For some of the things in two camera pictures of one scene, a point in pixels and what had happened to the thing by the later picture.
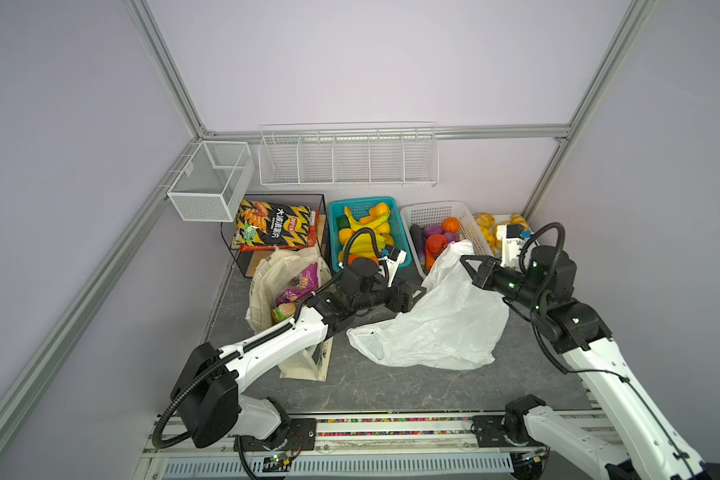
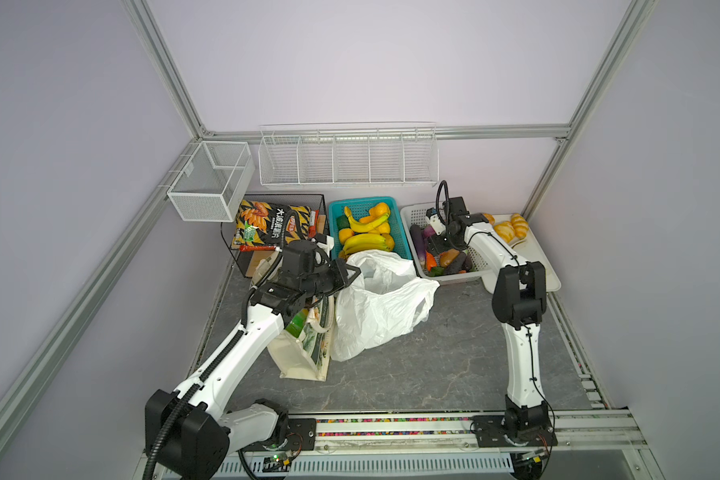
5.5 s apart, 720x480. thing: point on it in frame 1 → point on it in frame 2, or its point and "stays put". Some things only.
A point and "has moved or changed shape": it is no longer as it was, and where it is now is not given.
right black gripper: x=494 y=271 → x=434 y=245
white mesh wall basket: x=216 y=183 stays put
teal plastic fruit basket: x=360 y=209 stays put
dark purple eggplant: x=418 y=237 stays put
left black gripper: x=405 y=303 → x=338 y=266
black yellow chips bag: x=262 y=226 stays put
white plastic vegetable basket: x=434 y=213 stays put
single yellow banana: x=371 y=223 stays put
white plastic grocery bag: x=457 y=324 has moved or changed shape
